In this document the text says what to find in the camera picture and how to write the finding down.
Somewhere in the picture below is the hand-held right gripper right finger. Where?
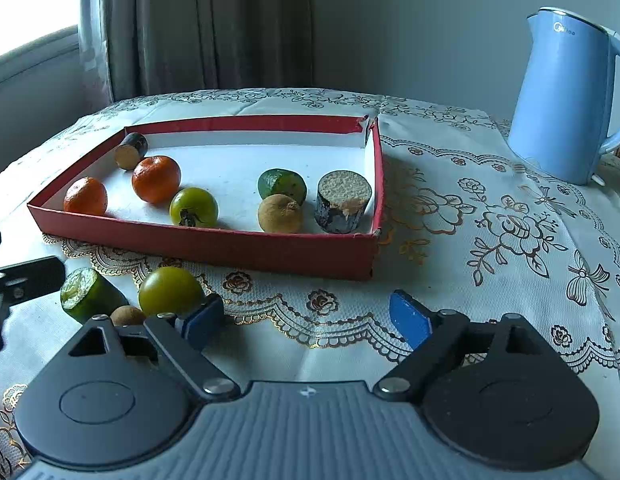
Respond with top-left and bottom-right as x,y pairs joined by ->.
372,288 -> 560,404

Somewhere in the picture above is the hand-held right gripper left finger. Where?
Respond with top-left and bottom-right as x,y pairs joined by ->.
65,293 -> 241,404

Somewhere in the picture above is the green tomato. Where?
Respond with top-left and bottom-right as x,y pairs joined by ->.
169,187 -> 219,228
138,266 -> 205,318

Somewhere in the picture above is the green cucumber piece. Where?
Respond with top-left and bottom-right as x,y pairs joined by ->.
59,267 -> 116,325
257,168 -> 307,206

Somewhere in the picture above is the brown longan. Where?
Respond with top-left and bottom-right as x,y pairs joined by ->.
257,194 -> 305,234
110,305 -> 147,327

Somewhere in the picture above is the large sugarcane piece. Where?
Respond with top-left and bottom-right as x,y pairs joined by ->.
316,170 -> 374,235

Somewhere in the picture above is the orange tangerine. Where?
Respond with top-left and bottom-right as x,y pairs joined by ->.
131,155 -> 182,205
63,176 -> 109,216

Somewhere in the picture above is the red cardboard box tray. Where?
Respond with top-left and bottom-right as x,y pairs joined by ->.
27,114 -> 383,282

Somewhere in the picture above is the white embroidered tablecloth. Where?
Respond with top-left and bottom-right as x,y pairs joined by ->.
0,87 -> 620,480

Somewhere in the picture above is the white sheer curtain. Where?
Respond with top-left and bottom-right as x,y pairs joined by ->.
79,0 -> 115,108

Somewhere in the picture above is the window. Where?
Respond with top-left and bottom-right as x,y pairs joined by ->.
0,0 -> 87,92

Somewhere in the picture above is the blue electric kettle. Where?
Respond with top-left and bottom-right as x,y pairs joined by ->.
507,6 -> 620,187

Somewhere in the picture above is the brown curtain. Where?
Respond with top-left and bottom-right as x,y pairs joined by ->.
102,0 -> 317,104

